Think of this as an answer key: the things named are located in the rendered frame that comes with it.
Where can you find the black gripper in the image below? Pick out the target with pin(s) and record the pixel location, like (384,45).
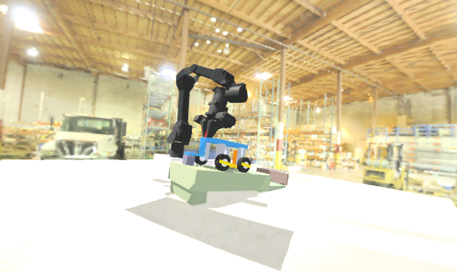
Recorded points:
(216,117)

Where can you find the blue trolley with black wheels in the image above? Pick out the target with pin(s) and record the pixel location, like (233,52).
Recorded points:
(222,159)

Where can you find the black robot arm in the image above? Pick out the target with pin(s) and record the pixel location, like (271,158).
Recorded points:
(230,92)

